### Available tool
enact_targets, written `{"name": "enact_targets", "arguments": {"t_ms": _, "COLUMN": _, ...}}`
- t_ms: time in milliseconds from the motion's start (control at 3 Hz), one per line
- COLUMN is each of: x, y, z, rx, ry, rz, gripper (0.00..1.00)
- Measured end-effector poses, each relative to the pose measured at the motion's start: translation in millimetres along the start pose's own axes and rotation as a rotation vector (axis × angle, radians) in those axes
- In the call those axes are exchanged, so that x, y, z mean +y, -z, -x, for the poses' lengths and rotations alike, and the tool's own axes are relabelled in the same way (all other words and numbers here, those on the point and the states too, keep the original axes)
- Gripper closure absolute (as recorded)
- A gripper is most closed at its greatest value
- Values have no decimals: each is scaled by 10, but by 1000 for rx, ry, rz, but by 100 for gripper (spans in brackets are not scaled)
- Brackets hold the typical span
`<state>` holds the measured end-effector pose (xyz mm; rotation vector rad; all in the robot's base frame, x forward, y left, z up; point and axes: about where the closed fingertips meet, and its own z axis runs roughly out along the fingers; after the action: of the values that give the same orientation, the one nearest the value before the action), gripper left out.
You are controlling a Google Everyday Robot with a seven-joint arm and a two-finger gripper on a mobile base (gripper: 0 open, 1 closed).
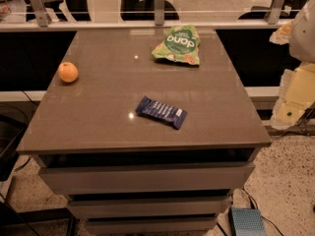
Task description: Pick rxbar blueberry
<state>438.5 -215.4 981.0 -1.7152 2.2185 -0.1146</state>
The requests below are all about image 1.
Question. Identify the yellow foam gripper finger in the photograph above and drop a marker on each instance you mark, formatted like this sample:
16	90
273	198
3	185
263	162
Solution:
296	95

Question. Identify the blue rxbar blueberry wrapper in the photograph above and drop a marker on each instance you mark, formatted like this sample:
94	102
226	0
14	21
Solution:
162	112

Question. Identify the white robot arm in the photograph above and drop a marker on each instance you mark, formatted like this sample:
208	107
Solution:
299	34

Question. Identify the black office chair right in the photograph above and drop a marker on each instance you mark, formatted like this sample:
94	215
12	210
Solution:
289	9

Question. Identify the green snack bag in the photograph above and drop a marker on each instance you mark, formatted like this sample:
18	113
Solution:
181	44

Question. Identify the grey drawer cabinet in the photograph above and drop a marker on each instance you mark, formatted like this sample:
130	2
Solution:
123	173

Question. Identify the orange fruit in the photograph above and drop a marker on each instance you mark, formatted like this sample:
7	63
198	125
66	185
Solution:
68	72

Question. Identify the black office chair left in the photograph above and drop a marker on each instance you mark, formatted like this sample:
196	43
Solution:
77	8

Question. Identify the metal railing post right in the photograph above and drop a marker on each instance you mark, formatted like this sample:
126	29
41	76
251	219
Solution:
274	12

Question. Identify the metal railing post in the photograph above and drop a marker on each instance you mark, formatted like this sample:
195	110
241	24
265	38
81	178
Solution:
42	18
159	12
274	12

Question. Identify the metal railing post middle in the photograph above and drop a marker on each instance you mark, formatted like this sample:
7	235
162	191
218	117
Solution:
159	12

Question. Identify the metal railing post left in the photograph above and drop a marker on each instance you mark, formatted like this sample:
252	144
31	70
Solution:
42	18

